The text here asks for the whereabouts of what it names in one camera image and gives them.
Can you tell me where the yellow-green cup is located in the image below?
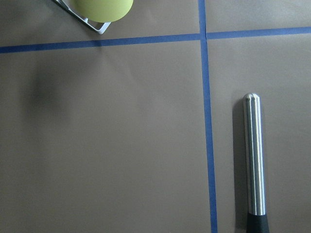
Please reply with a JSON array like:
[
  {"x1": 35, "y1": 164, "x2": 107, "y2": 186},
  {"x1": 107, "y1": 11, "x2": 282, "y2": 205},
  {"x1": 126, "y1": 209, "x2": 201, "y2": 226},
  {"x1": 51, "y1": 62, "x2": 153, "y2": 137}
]
[{"x1": 69, "y1": 0, "x2": 133, "y2": 23}]

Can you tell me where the steel muddler with black tip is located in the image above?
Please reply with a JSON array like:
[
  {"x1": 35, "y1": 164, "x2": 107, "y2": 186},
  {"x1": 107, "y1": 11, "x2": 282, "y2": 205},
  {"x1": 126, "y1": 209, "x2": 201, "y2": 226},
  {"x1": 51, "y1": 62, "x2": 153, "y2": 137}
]
[{"x1": 243, "y1": 93, "x2": 270, "y2": 233}]

